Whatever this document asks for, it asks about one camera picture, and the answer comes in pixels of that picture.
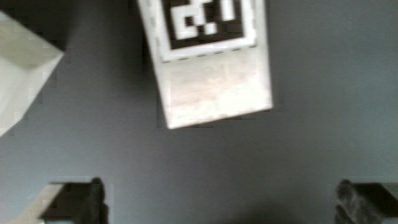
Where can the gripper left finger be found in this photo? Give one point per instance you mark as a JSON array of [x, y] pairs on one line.
[[68, 204]]

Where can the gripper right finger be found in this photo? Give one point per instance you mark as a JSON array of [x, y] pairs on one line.
[[366, 203]]

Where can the white square tabletop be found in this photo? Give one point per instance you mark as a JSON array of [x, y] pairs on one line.
[[29, 60]]

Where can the white table leg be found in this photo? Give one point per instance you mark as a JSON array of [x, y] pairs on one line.
[[208, 45]]

